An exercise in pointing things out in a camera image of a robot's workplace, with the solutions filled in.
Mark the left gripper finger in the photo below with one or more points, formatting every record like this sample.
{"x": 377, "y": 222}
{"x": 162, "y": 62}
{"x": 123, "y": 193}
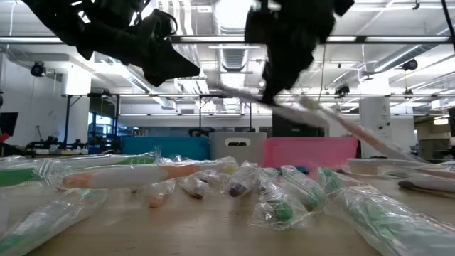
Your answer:
{"x": 167, "y": 64}

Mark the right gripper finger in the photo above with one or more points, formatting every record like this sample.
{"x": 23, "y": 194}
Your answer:
{"x": 288, "y": 86}
{"x": 272, "y": 89}

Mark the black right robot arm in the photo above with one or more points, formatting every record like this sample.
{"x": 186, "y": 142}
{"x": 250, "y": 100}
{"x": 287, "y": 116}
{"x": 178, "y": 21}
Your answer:
{"x": 343, "y": 5}

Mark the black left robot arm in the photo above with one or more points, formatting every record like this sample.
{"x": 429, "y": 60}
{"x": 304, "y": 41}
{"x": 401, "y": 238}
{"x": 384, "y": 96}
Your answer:
{"x": 53, "y": 14}

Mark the black flat monitor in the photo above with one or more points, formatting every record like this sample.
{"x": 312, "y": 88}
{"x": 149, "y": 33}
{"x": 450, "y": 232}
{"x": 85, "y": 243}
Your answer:
{"x": 295, "y": 129}

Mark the black metal rack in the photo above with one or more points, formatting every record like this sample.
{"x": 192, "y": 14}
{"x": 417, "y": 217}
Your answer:
{"x": 67, "y": 121}
{"x": 200, "y": 113}

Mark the pink plastic bin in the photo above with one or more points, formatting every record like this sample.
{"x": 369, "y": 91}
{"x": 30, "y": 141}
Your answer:
{"x": 309, "y": 151}

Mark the white plastic bin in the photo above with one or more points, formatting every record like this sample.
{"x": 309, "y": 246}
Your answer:
{"x": 220, "y": 149}

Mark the teal plastic bin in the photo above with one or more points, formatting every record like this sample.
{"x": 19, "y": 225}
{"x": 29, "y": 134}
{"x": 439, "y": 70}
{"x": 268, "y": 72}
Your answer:
{"x": 167, "y": 147}

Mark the white square column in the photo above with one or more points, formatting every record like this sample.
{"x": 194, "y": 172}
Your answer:
{"x": 375, "y": 124}

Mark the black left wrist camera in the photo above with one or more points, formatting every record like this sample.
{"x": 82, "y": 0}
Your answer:
{"x": 158, "y": 23}

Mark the silver ventilation duct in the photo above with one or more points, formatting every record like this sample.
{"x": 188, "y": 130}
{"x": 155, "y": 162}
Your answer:
{"x": 232, "y": 53}

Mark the black ceiling camera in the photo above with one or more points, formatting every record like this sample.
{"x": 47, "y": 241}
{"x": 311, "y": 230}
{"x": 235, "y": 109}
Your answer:
{"x": 410, "y": 64}
{"x": 37, "y": 69}

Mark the black wall screen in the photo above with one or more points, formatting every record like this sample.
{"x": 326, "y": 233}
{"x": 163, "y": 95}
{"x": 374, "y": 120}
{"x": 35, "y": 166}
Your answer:
{"x": 8, "y": 123}

